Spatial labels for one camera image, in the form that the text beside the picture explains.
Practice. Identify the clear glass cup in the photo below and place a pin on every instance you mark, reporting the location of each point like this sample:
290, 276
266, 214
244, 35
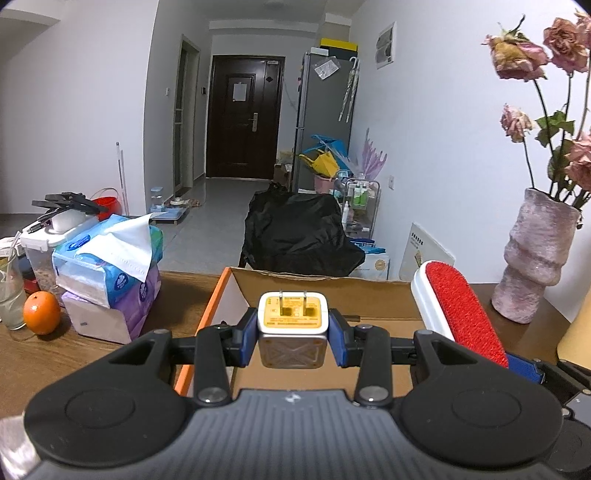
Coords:
11, 295

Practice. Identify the white wall panel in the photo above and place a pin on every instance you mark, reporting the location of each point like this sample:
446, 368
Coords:
385, 46

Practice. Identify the yellow and black box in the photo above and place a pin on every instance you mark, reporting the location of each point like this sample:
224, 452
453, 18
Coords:
339, 46

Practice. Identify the pink bin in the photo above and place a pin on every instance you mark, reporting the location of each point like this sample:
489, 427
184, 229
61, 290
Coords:
324, 183

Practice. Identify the white mop pole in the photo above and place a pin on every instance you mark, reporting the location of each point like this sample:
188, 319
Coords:
121, 175

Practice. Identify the black folded holder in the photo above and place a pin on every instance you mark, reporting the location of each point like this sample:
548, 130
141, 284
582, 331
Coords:
69, 202

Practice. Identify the red bucket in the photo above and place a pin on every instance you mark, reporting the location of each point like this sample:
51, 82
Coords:
107, 205

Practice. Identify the hanging folded umbrella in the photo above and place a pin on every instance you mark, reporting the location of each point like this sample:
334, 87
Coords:
349, 90

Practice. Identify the blue tissue pack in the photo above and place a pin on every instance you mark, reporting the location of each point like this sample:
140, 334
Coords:
111, 258

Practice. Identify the clear plastic storage container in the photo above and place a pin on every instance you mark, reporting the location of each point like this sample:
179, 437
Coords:
41, 258

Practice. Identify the floor cardboard carton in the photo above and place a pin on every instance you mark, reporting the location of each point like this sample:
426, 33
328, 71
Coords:
282, 173

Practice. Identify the white charger plug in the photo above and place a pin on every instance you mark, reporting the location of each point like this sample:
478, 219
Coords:
293, 330

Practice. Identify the grey refrigerator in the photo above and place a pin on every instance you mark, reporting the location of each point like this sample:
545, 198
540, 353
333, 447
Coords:
318, 110

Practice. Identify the white paper notice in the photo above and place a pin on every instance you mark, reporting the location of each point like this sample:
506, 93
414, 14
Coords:
238, 92

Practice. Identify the pink textured vase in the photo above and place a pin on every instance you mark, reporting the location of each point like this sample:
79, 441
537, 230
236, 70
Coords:
535, 258

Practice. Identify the clear plastic bag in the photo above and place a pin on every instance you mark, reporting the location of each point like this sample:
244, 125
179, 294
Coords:
326, 68

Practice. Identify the purple feather decoration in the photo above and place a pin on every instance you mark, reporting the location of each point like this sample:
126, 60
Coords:
375, 157

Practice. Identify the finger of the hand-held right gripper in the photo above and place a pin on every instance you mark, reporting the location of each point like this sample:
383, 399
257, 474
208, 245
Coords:
524, 368

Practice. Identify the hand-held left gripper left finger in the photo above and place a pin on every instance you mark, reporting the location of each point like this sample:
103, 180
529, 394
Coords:
248, 339

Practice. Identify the side door frame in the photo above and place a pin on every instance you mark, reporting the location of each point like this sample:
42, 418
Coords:
187, 115

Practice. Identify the black cloth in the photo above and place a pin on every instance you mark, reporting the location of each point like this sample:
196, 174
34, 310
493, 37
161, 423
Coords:
295, 230

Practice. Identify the dark brown entrance door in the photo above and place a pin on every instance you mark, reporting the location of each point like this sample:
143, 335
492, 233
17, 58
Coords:
244, 138

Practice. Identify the pet water dispenser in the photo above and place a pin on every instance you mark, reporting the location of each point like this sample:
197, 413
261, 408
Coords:
157, 198

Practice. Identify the white tissue pack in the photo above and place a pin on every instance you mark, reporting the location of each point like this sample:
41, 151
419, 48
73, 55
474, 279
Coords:
92, 318

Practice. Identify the purple tissue pack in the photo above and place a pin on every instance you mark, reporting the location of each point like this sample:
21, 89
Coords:
143, 309

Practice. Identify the blue umbrella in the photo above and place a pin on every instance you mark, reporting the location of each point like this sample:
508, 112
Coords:
325, 144

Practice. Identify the red lint brush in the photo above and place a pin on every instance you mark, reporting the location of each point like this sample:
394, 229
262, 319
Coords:
461, 309

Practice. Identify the pet feeding tray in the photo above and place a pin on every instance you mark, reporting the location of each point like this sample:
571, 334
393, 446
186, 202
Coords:
171, 214

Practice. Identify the orange fruit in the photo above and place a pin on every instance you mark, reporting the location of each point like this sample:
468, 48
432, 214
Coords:
41, 314

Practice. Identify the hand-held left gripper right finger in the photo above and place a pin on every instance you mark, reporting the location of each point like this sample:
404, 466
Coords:
339, 339

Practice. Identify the orange cardboard box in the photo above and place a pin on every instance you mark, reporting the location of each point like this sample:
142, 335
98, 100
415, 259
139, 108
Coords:
221, 300

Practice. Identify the dried pink rose bouquet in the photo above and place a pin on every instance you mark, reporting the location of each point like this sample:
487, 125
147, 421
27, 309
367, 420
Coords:
517, 57

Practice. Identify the white leaning board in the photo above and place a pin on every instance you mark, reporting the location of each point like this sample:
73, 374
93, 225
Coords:
427, 251

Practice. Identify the blue and white bag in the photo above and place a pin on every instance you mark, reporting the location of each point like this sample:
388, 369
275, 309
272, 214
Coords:
374, 258

